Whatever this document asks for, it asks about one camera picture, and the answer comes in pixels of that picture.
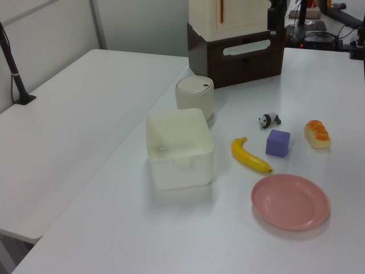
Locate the purple cube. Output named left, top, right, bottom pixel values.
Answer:
left=265, top=129, right=291, bottom=158

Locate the pink plate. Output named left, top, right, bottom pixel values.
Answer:
left=250, top=174, right=331, bottom=231

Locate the black device with red light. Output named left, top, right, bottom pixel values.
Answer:
left=285, top=24, right=339, bottom=50

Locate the yellow toy banana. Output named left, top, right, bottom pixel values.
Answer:
left=230, top=136, right=274, bottom=174

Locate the toy panda figure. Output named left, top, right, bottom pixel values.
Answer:
left=258, top=112, right=282, bottom=130

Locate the dark brown drawer cabinet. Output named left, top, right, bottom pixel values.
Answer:
left=187, top=22, right=287, bottom=90

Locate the cream toy cabinet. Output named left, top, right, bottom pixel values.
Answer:
left=188, top=0, right=272, bottom=41

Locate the black camera stand pole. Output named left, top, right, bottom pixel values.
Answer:
left=0, top=21, right=37, bottom=106

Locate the black upright pole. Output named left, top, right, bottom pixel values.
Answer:
left=297, top=0, right=310, bottom=27

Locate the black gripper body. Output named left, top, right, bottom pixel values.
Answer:
left=270, top=0, right=287, bottom=14

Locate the brown flat box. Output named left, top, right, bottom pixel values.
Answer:
left=289, top=9, right=322, bottom=20

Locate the black table clamp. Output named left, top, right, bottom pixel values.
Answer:
left=348, top=24, right=365, bottom=61

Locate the toy bread loaf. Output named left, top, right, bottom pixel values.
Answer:
left=303, top=119, right=331, bottom=150

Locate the cream round lidded trash can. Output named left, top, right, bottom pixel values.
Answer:
left=175, top=75, right=214, bottom=121

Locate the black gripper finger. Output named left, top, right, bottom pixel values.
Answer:
left=275, top=11, right=286, bottom=30
left=267, top=8, right=276, bottom=32

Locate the white square plastic bin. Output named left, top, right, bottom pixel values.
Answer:
left=145, top=107, right=214, bottom=191

